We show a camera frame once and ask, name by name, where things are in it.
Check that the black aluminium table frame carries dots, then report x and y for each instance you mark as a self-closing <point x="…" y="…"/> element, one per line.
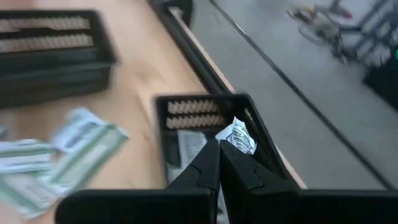
<point x="186" y="46"/>

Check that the black floor equipment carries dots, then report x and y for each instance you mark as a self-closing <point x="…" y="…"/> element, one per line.
<point x="382" y="84"/>

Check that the grey rolling chair base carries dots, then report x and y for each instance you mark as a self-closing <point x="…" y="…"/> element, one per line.
<point x="323" y="25"/>

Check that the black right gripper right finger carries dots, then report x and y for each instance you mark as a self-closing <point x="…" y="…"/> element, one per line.
<point x="295" y="207"/>

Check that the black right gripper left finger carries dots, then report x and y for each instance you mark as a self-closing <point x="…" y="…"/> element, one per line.
<point x="140" y="207"/>

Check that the black slotted plastic basket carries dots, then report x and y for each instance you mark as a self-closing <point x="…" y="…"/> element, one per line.
<point x="56" y="77"/>
<point x="160" y="140"/>

